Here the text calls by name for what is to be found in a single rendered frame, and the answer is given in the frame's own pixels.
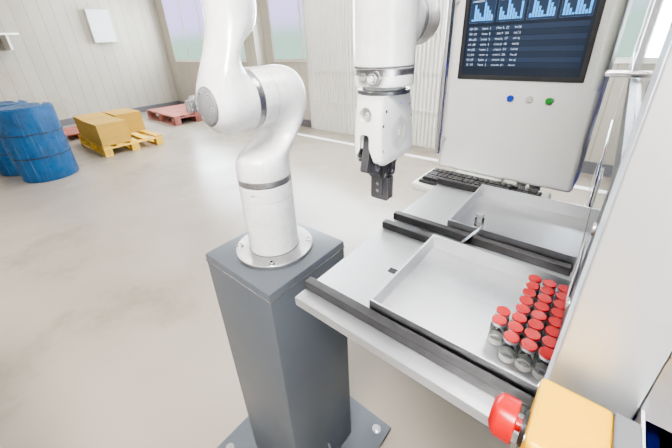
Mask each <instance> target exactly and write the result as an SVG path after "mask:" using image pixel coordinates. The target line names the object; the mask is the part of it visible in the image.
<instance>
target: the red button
mask: <svg viewBox="0 0 672 448"><path fill-rule="evenodd" d="M521 406H522V401H521V400H519V399H517V398H516V397H514V396H512V395H510V394H508V393H500V394H499V395H498V396H497V397H495V400H494V402H493V405H492V407H491V410H490V414H489V417H488V426H489V430H490V432H491V433H492V435H493V436H495V437H496V438H498V439H499V440H501V441H502V442H504V443H506V444H507V445H508V444H510V441H511V438H512V434H513V431H514V430H515V431H517V432H518V433H519V432H520V429H521V426H522V423H523V419H521V418H520V417H518V415H519V412H520V409H521Z"/></svg>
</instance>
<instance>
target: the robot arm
mask: <svg viewBox="0 0 672 448"><path fill-rule="evenodd" d="M201 4H202V8H203V14H204V23H205V34H204V45H203V51H202V56H201V61H200V66H199V71H198V76H197V83H196V102H197V107H198V110H199V113H200V115H201V117H202V119H203V121H204V122H205V123H206V125H207V126H208V127H210V128H211V129H213V130H214V131H216V132H218V133H222V134H228V135H233V134H239V133H243V132H247V131H251V130H254V129H257V130H256V132H255V134H254V135H253V137H252V138H251V140H250V141H249V142H248V144H247V145H246V146H245V147H244V148H243V149H242V151H241V152H240V153H239V155H238V156H237V158H236V161H235V168H236V174H237V180H238V185H239V191H240V196H241V201H242V206H243V212H244V217H245V222H246V227H247V233H248V234H247V235H246V236H244V237H243V238H242V239H241V240H240V241H239V243H238V245H237V247H236V255H237V258H238V260H239V261H240V263H242V264H243V265H244V266H246V267H249V268H252V269H255V270H277V269H282V268H286V267H289V266H291V265H294V264H296V263H298V262H299V261H301V260H302V259H304V258H305V257H306V256H307V255H308V254H309V253H310V251H311V249H312V246H313V241H312V236H311V234H310V233H309V232H308V231H307V230H306V229H304V228H302V227H299V226H297V222H296V213H295V204H294V196H293V186H292V177H291V168H290V151H291V147H292V144H293V142H294V140H295V137H296V135H297V133H298V131H299V128H300V126H301V123H302V121H303V118H304V115H305V111H306V103H307V98H306V91H305V87H304V84H303V82H302V79H301V78H300V76H299V75H298V74H297V73H296V72H295V71H294V70H293V69H291V68H289V67H287V66H284V65H277V64H273V65H261V66H251V67H242V64H241V50H242V46H243V43H244V41H245V40H246V38H247V37H248V36H249V34H250V33H251V31H252V29H253V27H254V25H255V21H256V0H201ZM439 23H440V7H439V3H438V0H353V25H354V82H355V86H357V87H362V88H359V89H358V94H359V95H358V99H357V107H356V118H355V155H356V158H357V160H358V161H361V167H360V171H361V172H363V173H368V174H369V175H370V176H371V196H372V197H374V198H378V199H381V200H385V201H387V200H388V199H389V198H391V197H392V196H393V174H394V172H395V166H396V161H397V158H399V157H401V156H402V155H404V154H406V153H407V152H408V151H409V150H410V149H411V144H412V104H411V94H410V87H408V86H410V85H412V84H414V73H415V55H416V46H417V45H421V44H423V43H425V42H427V41H428V40H429V39H430V38H432V37H433V35H434V34H435V33H436V31H437V29H438V27H439ZM376 164H377V165H376ZM391 174H392V175H391Z"/></svg>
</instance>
